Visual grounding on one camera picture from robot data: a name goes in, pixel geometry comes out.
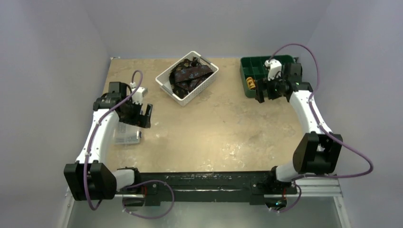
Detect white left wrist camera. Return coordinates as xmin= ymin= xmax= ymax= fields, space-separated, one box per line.
xmin=130 ymin=82 xmax=148 ymax=105

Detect white perforated plastic basket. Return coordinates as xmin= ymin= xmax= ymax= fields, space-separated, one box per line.
xmin=155 ymin=51 xmax=219 ymax=106

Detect maroon blue floral tie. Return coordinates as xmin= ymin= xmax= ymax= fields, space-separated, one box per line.
xmin=174 ymin=65 xmax=214 ymax=83

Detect green compartment tray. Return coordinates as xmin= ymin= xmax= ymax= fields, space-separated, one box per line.
xmin=240 ymin=55 xmax=299 ymax=98

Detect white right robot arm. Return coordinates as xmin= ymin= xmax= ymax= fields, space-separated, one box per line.
xmin=255 ymin=59 xmax=343 ymax=193

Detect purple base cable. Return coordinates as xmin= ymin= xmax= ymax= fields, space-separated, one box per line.
xmin=121 ymin=180 xmax=175 ymax=220

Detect rolled orange tie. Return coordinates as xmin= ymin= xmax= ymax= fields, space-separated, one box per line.
xmin=246 ymin=77 xmax=256 ymax=90

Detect clear plastic screw box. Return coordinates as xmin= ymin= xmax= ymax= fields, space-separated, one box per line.
xmin=114 ymin=122 xmax=142 ymax=145

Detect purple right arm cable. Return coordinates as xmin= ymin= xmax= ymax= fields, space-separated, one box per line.
xmin=268 ymin=43 xmax=374 ymax=180

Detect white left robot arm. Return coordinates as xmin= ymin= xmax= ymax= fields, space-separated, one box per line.
xmin=64 ymin=82 xmax=153 ymax=201

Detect dark ties in basket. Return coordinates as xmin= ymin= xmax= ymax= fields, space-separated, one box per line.
xmin=169 ymin=57 xmax=213 ymax=99

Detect aluminium frame rail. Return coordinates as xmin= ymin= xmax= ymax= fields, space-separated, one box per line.
xmin=59 ymin=178 xmax=350 ymax=228

